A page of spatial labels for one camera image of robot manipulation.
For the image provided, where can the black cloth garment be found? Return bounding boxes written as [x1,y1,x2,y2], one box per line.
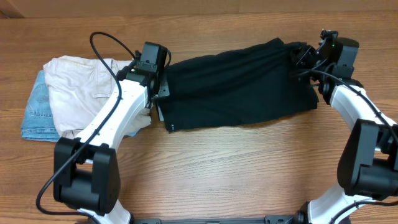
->
[159,38,318,132]

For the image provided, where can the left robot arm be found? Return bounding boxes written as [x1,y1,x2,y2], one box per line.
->
[53,42,171,223]

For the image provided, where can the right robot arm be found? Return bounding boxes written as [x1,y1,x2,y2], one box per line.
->
[288,30,397,223]

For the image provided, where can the beige folded trousers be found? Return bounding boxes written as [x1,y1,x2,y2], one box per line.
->
[43,55,152,140]

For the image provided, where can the blue folded jeans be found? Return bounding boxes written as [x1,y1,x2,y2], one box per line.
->
[21,70,60,142]

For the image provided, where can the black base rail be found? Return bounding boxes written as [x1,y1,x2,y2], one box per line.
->
[134,213,308,224]

